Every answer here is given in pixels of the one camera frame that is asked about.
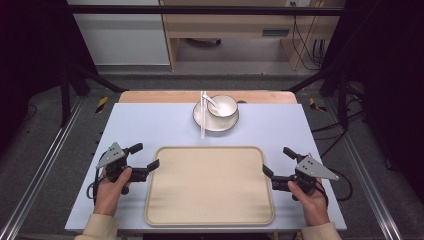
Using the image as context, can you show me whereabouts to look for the black metal stand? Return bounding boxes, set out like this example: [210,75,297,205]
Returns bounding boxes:
[285,63,352,132]
[59,63,129,128]

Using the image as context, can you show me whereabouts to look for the white bowl with dark rim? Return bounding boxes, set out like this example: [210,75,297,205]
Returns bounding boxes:
[206,94,239,119]

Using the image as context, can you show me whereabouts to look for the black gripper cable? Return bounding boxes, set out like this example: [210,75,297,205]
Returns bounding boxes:
[319,168,354,202]
[86,167,108,205]

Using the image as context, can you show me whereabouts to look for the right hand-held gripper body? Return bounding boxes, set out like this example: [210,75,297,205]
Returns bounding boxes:
[289,153,340,202]

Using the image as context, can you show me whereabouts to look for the black hanging cables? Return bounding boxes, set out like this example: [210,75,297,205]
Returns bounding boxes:
[290,1,327,71]

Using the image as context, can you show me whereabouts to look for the white plate with dark rim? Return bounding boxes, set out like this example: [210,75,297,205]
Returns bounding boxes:
[192,99,240,133]

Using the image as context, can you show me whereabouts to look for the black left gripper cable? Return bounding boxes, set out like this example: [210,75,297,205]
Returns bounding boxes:
[86,167,108,205]

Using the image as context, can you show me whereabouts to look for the aluminium floor rail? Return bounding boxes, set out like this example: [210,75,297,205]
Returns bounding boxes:
[324,97,405,240]
[0,96,85,240]

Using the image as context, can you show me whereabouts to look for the white cabinet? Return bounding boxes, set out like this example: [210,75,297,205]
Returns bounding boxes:
[66,0,171,67]

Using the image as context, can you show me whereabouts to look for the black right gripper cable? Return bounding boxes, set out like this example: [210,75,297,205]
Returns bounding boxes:
[319,168,354,202]

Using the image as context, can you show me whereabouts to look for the person's left hand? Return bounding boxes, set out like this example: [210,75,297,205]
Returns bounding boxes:
[93,166,133,217]

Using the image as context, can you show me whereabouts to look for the black horizontal frame bar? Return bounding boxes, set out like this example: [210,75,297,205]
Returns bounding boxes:
[68,4,345,17]

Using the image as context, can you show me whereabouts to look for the light wooden desk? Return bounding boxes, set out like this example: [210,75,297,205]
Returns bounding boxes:
[158,0,346,72]

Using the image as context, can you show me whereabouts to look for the white ceramic spoon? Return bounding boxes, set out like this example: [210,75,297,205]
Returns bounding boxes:
[202,93,224,116]

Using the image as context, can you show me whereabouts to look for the beige rectangular tray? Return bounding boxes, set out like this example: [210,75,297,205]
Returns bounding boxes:
[143,145,276,227]

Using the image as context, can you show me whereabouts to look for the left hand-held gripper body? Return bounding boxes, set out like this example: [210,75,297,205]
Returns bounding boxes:
[95,142,134,196]

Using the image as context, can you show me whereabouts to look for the person's right hand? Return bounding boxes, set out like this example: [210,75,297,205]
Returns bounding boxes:
[287,179,331,228]

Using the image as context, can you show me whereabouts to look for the black curtain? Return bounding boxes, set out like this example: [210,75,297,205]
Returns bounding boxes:
[0,0,98,158]
[319,0,424,198]

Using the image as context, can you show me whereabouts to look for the black floor cable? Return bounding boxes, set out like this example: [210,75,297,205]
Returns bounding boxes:
[311,109,365,160]

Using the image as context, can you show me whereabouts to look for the white chopstick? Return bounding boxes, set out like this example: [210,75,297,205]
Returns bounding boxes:
[202,90,208,140]
[199,90,205,140]

